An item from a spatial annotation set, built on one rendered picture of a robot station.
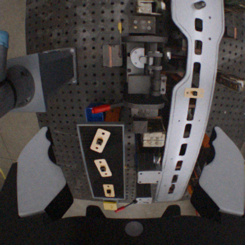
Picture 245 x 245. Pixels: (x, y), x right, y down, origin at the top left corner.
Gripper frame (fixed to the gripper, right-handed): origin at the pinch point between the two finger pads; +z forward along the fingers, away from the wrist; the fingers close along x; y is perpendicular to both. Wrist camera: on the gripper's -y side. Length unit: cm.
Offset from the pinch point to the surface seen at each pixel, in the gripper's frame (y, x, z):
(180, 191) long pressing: 71, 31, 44
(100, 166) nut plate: 32.3, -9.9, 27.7
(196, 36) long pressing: -10, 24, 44
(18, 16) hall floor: -57, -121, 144
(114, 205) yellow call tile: 58, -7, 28
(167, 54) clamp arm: -3.3, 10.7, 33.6
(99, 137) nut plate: 20.1, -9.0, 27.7
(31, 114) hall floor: 67, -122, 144
